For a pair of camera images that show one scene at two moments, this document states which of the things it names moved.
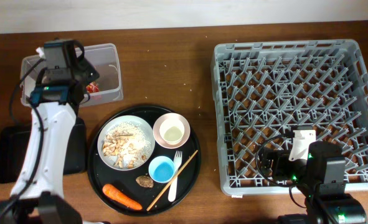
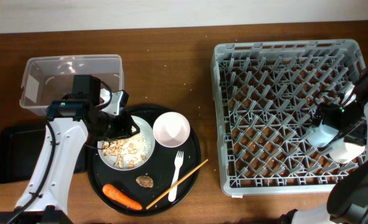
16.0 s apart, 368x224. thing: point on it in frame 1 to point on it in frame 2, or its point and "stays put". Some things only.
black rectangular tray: x=11 y=145 stays put
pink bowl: x=160 y=120 stays put
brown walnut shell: x=145 y=181 stays put
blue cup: x=161 y=169 to x=321 y=135
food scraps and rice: x=129 y=143 stays put
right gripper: x=281 y=159 to x=356 y=135
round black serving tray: x=144 y=160 stays put
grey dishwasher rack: x=264 y=89 stays put
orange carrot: x=116 y=195 stays put
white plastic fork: x=177 y=161 stays put
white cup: x=172 y=131 to x=345 y=152
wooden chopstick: x=175 y=177 to x=159 y=198
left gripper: x=92 y=71 to x=126 y=120
